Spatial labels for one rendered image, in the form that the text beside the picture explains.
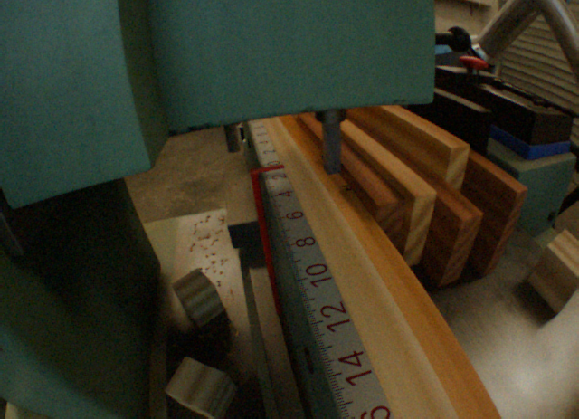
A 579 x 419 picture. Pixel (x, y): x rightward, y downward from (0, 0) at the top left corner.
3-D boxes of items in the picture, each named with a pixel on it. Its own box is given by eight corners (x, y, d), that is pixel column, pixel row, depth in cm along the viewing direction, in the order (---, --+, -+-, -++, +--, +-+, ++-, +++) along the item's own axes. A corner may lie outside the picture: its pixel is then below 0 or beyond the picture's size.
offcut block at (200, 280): (200, 328, 26) (185, 303, 23) (184, 309, 28) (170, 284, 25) (225, 309, 27) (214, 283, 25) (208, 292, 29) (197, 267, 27)
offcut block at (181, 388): (221, 423, 17) (205, 412, 15) (182, 404, 18) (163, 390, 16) (238, 388, 20) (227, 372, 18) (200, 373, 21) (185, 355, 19)
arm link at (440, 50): (414, 74, 75) (414, 32, 67) (446, 75, 76) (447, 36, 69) (439, 81, 65) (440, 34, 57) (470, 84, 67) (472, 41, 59)
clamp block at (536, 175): (555, 229, 21) (581, 157, 16) (488, 267, 19) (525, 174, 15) (480, 168, 33) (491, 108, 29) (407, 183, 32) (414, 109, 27)
